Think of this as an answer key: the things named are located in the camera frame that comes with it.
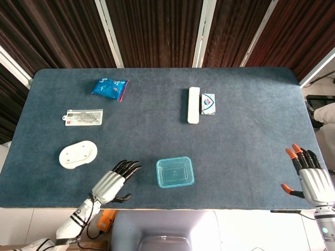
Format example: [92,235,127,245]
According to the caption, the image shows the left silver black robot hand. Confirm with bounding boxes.
[91,159,143,205]

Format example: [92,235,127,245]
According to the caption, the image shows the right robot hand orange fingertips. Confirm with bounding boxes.
[281,143,335,208]

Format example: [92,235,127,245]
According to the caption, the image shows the clear teal plastic container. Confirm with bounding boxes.
[156,156,196,188]

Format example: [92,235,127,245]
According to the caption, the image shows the small white blue packet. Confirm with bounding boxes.
[200,92,216,116]

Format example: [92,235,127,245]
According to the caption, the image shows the orange handheld device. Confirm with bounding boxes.
[97,210,117,232]

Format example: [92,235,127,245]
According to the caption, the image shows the white oval plastic base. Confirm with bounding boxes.
[59,140,98,170]

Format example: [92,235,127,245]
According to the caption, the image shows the grey white robot torso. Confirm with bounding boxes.
[109,210,220,251]

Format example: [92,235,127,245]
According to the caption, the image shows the ruler set in clear pouch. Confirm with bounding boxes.
[62,109,104,127]

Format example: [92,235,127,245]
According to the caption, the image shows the person in white clothing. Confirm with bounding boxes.
[313,102,335,123]

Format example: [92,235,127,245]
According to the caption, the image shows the blue felt table cloth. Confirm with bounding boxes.
[0,67,335,210]

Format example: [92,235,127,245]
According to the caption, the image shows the blue snack bag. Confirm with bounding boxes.
[91,77,130,102]

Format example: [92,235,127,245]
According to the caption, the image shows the long white plastic case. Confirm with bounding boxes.
[187,86,201,124]

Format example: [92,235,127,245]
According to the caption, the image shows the dark brown curtain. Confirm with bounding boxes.
[0,0,335,144]

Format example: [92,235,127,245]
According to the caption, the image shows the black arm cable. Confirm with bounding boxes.
[78,193,105,240]

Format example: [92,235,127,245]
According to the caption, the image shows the white frame post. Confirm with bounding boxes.
[240,0,278,67]
[192,0,217,68]
[299,49,335,88]
[94,0,125,69]
[0,45,34,89]

